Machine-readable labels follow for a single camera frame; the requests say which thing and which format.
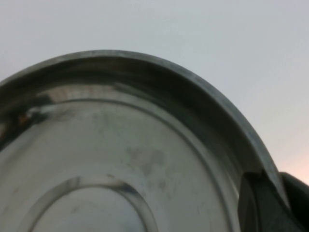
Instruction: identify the stainless steel pot lid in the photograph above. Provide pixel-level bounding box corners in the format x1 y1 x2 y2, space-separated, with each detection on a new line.
0 49 292 232

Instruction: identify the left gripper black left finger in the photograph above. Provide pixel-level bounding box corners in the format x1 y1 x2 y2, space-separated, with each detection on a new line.
237 170 299 232

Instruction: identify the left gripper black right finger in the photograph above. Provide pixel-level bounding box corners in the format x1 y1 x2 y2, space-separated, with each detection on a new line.
277 171 309 232

